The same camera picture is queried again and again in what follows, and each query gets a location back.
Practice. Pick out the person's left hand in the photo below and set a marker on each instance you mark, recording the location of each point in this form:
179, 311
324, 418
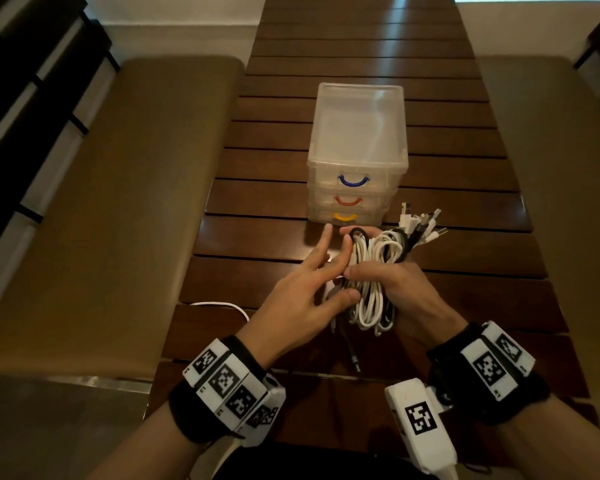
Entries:
295, 309

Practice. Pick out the person's right hand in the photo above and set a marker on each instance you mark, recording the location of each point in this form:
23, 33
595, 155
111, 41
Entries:
415, 299

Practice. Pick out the clear plastic three-drawer organiser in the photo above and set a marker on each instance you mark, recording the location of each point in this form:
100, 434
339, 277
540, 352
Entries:
357, 124

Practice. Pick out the person's left forearm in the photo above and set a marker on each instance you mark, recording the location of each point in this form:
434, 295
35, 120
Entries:
145, 449

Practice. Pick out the person's right forearm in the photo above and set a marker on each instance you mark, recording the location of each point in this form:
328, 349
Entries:
555, 444

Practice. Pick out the person's black garment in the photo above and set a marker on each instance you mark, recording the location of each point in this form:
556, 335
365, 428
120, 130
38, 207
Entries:
320, 464

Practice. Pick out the black marker wristband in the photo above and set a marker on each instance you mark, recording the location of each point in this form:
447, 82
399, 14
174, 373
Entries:
485, 369
225, 384

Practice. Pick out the brown bench cushion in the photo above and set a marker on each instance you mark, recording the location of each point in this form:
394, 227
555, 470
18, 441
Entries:
565, 184
110, 209

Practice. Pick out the brown slatted wooden table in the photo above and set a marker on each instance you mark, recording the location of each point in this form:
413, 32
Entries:
365, 44

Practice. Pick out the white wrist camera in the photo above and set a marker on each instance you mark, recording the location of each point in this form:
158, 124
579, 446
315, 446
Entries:
420, 424
265, 424

